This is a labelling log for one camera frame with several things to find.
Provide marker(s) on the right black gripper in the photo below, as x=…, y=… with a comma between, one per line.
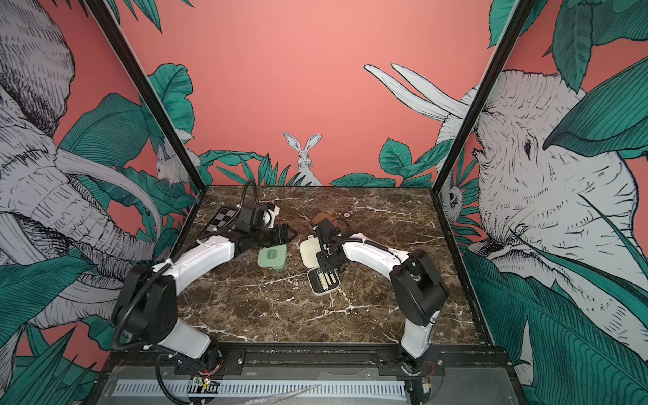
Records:
x=320, y=256

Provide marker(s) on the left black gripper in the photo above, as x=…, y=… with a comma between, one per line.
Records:
x=282, y=237

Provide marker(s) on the mint green clipper case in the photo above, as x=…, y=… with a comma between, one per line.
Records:
x=274, y=258

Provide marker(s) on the cream clipper case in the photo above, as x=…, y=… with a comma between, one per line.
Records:
x=322, y=281

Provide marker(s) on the brown clipper case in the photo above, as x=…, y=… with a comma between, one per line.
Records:
x=322, y=216

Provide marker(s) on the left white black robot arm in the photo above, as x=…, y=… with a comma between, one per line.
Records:
x=146, y=312

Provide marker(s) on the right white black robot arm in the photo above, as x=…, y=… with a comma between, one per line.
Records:
x=419, y=288

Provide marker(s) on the black white checkerboard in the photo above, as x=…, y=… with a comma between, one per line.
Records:
x=219, y=220

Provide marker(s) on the white perforated strip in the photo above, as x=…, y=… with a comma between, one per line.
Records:
x=313, y=389

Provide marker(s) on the left black frame post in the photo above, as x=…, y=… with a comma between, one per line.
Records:
x=124, y=52

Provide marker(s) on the black frame post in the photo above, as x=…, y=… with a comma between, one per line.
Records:
x=124, y=52
x=516, y=22

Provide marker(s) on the black aluminium front rail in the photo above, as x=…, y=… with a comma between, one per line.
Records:
x=234, y=358

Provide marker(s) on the right black frame post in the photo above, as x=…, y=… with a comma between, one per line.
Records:
x=516, y=22

